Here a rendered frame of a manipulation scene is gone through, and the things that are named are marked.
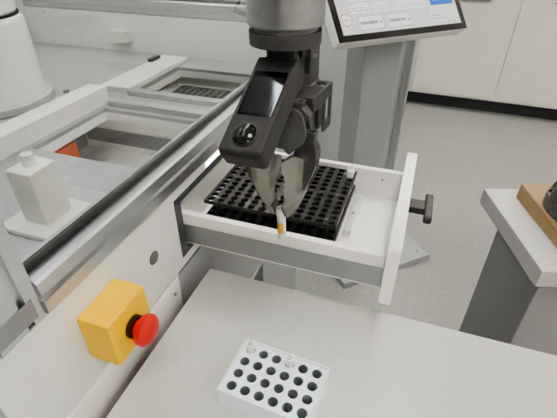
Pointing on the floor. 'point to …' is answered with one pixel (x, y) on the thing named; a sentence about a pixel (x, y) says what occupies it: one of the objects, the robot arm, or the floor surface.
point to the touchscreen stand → (371, 119)
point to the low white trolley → (336, 359)
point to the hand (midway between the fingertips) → (278, 209)
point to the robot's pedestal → (515, 279)
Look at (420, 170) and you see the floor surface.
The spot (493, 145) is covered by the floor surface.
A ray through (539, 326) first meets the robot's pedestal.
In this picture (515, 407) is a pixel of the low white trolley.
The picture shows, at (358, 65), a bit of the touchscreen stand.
